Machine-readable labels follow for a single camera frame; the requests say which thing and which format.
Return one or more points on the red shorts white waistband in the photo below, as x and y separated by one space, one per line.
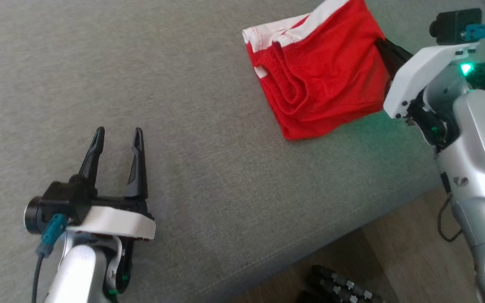
326 71

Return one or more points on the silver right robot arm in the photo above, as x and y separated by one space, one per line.
482 147

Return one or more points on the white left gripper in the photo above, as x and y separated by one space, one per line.
116 221

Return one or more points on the grey fabric sofa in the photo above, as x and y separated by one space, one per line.
183 126

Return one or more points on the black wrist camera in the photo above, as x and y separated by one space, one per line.
455 26
57 202

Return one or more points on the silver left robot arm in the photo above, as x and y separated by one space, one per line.
78 273

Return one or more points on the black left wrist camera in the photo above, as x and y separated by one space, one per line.
57 202

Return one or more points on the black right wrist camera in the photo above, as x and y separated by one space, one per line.
455 26

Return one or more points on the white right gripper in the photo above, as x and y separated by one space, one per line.
419 75

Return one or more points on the black robot omni wheel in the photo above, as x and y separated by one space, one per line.
339 286

